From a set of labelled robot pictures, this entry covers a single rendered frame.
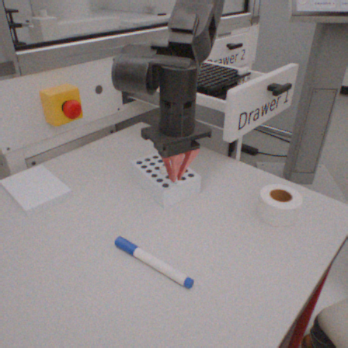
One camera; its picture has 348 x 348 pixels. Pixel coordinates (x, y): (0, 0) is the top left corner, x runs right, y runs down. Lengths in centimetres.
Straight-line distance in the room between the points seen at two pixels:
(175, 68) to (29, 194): 35
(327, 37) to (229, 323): 148
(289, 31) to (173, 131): 208
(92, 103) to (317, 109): 129
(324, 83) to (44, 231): 151
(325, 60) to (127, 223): 140
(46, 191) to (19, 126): 17
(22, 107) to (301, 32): 206
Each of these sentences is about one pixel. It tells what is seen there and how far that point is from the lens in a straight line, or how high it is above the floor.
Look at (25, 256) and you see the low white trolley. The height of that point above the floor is 76.
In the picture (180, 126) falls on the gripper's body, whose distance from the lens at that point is 49.
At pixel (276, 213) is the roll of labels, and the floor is 79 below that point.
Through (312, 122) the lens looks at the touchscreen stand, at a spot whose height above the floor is 44.
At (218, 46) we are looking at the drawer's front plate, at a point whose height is 91.
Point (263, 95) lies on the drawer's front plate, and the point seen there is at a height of 89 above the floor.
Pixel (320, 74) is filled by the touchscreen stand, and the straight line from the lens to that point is 176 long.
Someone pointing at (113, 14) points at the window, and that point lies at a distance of 84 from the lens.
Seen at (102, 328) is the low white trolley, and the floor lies 76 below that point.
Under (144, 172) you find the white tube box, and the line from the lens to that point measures 60.
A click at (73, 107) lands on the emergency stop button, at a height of 88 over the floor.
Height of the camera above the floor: 112
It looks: 33 degrees down
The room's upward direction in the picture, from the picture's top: straight up
